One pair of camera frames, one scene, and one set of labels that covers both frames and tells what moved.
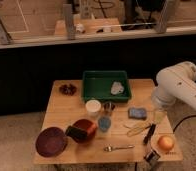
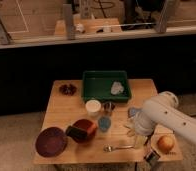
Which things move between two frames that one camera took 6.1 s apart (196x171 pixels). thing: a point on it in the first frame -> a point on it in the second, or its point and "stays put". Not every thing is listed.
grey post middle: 67,11 stays put
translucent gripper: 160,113 -> 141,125
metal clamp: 151,156 stays put
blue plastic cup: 104,123 stays put
